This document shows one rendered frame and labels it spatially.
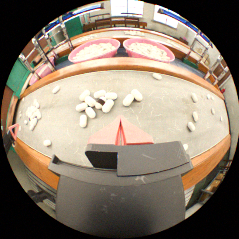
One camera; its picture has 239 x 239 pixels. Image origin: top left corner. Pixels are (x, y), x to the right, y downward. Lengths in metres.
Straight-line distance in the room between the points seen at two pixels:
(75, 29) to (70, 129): 2.89
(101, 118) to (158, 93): 0.18
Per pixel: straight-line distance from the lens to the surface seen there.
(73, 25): 2.98
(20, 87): 0.95
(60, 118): 0.28
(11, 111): 0.85
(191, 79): 0.42
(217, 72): 4.75
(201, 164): 0.34
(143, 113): 0.22
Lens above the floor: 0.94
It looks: 74 degrees down
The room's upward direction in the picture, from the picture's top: 3 degrees counter-clockwise
